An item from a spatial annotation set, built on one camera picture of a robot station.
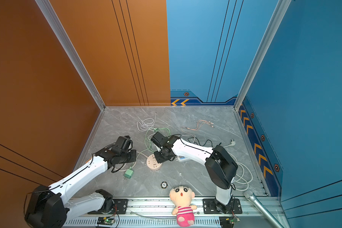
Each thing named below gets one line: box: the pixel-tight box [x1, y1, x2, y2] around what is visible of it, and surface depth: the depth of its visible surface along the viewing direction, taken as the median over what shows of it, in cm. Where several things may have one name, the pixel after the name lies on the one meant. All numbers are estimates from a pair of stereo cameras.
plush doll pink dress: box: [169, 185, 198, 228], surface depth 70 cm
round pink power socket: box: [146, 153, 163, 171], surface depth 88 cm
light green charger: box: [123, 166, 134, 180], surface depth 85 cm
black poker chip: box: [160, 181, 169, 190], surface depth 82 cm
